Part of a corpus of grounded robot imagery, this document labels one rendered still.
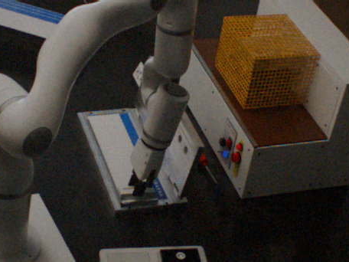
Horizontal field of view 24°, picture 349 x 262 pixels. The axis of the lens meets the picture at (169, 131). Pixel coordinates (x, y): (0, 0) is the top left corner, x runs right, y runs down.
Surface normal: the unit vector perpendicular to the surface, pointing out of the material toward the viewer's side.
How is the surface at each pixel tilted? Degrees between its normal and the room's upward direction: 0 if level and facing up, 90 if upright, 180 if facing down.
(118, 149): 0
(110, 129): 0
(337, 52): 0
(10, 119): 46
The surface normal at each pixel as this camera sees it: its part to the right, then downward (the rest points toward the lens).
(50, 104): 0.80, 0.04
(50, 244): 0.18, -0.82
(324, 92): -0.94, 0.09
